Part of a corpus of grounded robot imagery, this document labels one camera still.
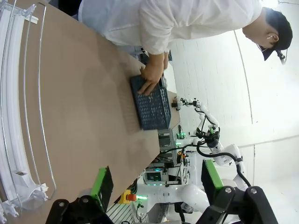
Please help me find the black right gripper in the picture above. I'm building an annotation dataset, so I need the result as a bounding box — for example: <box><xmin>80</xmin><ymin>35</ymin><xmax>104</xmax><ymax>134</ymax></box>
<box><xmin>205</xmin><ymin>132</ymin><xmax>221</xmax><ymax>145</ymax></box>

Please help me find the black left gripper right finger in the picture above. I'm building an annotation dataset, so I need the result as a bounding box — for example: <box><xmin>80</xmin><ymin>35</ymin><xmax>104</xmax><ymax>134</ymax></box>
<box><xmin>196</xmin><ymin>160</ymin><xmax>278</xmax><ymax>224</ymax></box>

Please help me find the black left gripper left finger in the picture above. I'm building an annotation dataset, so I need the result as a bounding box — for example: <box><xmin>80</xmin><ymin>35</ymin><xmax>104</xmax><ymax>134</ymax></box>
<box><xmin>45</xmin><ymin>166</ymin><xmax>114</xmax><ymax>224</ymax></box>

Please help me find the gray woven plastic basket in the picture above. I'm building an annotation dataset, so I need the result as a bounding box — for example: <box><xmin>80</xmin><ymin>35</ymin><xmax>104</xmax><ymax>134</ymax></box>
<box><xmin>130</xmin><ymin>74</ymin><xmax>172</xmax><ymax>131</ymax></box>

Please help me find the person's left forearm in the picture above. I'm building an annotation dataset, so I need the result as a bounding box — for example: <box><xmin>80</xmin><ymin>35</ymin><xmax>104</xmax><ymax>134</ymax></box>
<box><xmin>149</xmin><ymin>50</ymin><xmax>169</xmax><ymax>70</ymax></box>

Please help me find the white can dispenser rack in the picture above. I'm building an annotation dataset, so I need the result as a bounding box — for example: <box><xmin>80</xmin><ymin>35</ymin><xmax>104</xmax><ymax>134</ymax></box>
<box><xmin>0</xmin><ymin>0</ymin><xmax>57</xmax><ymax>218</ymax></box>

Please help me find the person's left hand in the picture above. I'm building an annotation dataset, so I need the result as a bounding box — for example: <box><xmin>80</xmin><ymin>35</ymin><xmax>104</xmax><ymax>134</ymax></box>
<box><xmin>137</xmin><ymin>62</ymin><xmax>164</xmax><ymax>96</ymax></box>

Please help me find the yellow red emergency stop button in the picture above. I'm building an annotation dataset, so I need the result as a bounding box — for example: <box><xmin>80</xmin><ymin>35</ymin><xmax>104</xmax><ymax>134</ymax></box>
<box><xmin>119</xmin><ymin>189</ymin><xmax>137</xmax><ymax>205</ymax></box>

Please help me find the gray computer case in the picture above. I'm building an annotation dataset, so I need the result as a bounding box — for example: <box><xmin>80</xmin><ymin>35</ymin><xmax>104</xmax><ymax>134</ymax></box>
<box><xmin>158</xmin><ymin>129</ymin><xmax>173</xmax><ymax>147</ymax></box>

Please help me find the controller box with green lights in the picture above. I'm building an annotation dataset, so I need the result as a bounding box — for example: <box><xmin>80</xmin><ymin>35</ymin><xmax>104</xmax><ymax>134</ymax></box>
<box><xmin>143</xmin><ymin>167</ymin><xmax>164</xmax><ymax>185</ymax></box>

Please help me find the person's head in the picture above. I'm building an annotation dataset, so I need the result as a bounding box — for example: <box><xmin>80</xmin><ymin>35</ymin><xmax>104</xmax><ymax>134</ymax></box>
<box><xmin>242</xmin><ymin>7</ymin><xmax>293</xmax><ymax>62</ymax></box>

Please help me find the person torso in white jacket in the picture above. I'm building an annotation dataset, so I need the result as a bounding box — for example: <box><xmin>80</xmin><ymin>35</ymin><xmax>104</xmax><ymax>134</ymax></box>
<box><xmin>78</xmin><ymin>0</ymin><xmax>262</xmax><ymax>56</ymax></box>

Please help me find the black cap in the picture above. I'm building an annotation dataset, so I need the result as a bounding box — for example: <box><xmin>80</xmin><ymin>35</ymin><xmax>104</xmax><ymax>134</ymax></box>
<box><xmin>263</xmin><ymin>10</ymin><xmax>293</xmax><ymax>62</ymax></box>

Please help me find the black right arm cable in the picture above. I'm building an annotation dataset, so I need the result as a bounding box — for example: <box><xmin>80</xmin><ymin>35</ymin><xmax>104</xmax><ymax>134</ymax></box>
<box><xmin>196</xmin><ymin>140</ymin><xmax>252</xmax><ymax>187</ymax></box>

